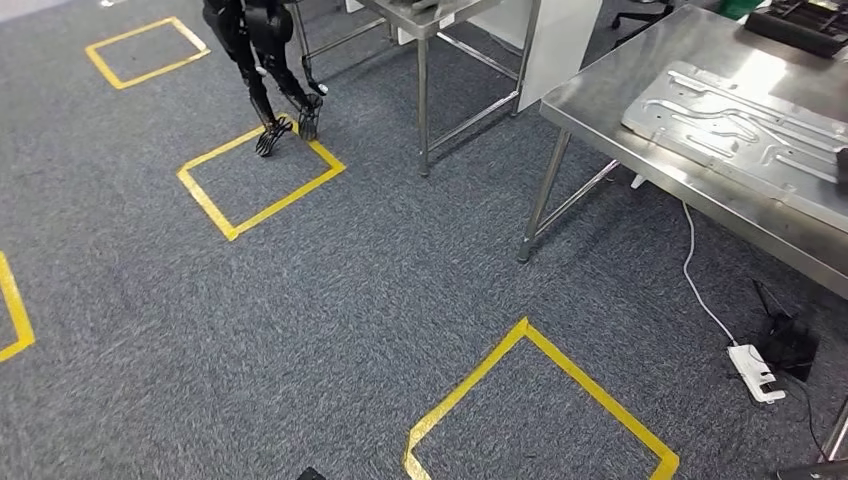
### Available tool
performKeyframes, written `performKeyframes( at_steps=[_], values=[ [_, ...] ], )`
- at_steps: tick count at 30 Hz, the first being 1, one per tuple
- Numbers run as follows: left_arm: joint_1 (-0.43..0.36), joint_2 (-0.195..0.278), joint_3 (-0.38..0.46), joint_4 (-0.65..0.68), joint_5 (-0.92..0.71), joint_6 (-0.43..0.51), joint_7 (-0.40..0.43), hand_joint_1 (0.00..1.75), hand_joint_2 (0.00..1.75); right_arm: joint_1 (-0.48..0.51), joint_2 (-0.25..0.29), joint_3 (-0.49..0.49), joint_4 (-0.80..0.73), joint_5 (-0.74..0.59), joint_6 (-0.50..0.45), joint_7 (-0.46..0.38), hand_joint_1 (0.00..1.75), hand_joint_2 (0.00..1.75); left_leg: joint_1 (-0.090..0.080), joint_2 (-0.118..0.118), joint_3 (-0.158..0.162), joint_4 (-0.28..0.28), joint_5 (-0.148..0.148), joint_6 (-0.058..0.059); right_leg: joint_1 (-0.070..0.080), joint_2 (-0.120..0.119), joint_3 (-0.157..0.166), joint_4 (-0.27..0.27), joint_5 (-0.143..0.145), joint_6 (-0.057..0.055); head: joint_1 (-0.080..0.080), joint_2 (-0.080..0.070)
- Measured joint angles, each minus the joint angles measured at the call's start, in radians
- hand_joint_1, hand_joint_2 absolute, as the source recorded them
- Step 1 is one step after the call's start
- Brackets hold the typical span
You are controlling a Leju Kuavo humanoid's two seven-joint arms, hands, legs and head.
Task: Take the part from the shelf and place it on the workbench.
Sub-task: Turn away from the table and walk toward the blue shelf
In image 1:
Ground steel workbench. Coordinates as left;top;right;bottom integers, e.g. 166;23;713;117
515;5;848;465

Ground steel side table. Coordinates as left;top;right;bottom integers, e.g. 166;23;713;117
357;0;539;179

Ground yellow floor tape outline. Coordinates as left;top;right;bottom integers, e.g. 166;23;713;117
402;316;682;480
0;250;36;364
176;113;348;242

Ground steel table with casters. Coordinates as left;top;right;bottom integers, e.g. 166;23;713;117
290;0;400;97

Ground white partition panel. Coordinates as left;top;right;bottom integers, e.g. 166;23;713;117
466;0;604;114

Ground dark grey metal object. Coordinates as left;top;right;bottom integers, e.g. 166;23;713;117
390;0;460;18

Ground black humanoid robot legs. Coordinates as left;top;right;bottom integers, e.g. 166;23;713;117
201;0;327;159

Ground black office chair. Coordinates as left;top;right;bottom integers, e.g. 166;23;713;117
609;0;677;31

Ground stamped grey metal panel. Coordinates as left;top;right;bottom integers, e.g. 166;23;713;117
620;60;848;204

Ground white power strip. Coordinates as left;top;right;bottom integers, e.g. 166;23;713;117
727;343;788;406

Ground black bag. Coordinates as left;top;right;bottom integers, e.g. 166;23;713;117
755;313;821;384

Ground green container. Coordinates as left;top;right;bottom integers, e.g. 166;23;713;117
718;0;764;21

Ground open black tool case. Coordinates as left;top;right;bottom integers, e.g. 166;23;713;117
743;0;848;60

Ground white power cord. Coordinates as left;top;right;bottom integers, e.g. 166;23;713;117
681;201;739;348

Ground black floor cable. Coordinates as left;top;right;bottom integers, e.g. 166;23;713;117
750;278;831;460

